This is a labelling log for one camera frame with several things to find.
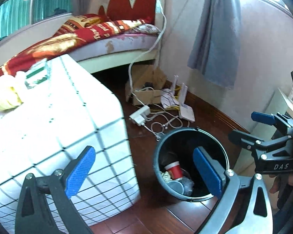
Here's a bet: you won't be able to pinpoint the yellow fluffy towel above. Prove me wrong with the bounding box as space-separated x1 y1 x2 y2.
0 75 27 112

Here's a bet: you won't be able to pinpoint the black round trash bin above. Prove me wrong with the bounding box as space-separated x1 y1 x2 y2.
153 127 230 202

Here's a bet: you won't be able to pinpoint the person's right hand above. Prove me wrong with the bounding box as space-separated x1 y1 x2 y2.
269 169 293 204

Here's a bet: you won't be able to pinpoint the white wifi router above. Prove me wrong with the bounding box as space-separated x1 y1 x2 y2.
169 75 195 123

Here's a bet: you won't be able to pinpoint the clear plastic cup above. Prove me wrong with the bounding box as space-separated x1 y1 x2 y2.
167 177 194 196

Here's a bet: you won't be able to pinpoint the red paper cup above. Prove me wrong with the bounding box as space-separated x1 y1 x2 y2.
164 161 183 180

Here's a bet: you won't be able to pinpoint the crumpled paper in bin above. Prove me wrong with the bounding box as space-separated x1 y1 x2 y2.
160 171 172 183

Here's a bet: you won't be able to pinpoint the blue grey curtain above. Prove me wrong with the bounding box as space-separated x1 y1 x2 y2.
188 0 241 89

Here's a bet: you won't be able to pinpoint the white checkered tablecloth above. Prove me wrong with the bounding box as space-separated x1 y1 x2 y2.
0 54 140 233

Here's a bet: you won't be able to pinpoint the white power strip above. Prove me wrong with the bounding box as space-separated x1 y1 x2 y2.
129 106 150 126

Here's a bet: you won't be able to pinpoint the brown cardboard box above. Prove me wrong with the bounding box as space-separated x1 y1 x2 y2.
125 65 167 106

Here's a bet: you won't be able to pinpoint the green white carton box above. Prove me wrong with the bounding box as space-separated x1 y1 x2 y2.
25 58 51 89

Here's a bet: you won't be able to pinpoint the bed with red headboard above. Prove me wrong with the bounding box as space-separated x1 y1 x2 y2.
67 0 162 74

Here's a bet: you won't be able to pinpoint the red yellow patterned blanket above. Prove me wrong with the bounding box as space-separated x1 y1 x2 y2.
0 14 151 77

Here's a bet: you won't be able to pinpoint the window with green curtain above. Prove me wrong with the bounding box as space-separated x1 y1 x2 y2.
0 0 71 42

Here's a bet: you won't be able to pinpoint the tangled white cables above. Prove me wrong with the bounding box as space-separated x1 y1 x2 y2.
144 103 190 142

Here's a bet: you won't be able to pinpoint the white power cable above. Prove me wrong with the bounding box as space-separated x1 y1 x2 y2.
128 0 167 108

